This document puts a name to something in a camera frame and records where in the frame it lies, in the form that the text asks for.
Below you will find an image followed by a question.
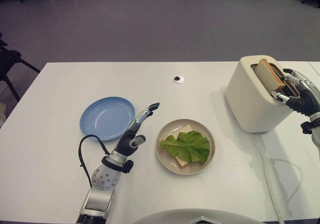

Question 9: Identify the bread slice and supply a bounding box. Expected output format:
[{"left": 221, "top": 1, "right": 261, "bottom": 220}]
[
  {"left": 173, "top": 124, "right": 204, "bottom": 169},
  {"left": 257, "top": 58, "right": 286, "bottom": 94}
]

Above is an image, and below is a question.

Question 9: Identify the robot body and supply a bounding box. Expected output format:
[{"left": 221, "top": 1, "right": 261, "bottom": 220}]
[{"left": 131, "top": 208, "right": 266, "bottom": 224}]

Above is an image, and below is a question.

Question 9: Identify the green lettuce leaf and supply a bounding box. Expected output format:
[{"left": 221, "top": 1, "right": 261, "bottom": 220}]
[{"left": 159, "top": 130, "right": 211, "bottom": 164}]

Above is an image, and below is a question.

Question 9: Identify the white cord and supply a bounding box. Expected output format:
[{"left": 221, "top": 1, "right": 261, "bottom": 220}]
[{"left": 249, "top": 131, "right": 305, "bottom": 221}]

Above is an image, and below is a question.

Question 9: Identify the black cable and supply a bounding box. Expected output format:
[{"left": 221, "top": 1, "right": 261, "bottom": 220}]
[{"left": 78, "top": 134, "right": 111, "bottom": 187}]

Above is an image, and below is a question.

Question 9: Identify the black chair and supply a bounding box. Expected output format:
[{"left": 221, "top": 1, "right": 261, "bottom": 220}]
[{"left": 0, "top": 33, "right": 41, "bottom": 102}]

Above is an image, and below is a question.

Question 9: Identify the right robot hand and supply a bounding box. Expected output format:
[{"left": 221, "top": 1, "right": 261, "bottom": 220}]
[{"left": 270, "top": 68, "right": 320, "bottom": 117}]

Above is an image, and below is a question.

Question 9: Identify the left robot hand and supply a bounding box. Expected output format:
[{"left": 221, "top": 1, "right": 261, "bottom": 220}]
[{"left": 111, "top": 102, "right": 161, "bottom": 163}]

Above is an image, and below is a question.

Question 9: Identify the cream toaster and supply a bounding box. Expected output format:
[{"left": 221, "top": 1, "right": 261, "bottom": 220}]
[{"left": 224, "top": 55, "right": 300, "bottom": 134}]

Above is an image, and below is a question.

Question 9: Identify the blue plate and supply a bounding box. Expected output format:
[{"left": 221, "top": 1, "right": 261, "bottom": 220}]
[{"left": 79, "top": 96, "right": 136, "bottom": 142}]

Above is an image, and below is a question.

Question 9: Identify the beige plate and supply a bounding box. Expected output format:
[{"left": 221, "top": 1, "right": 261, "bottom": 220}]
[{"left": 156, "top": 119, "right": 216, "bottom": 176}]

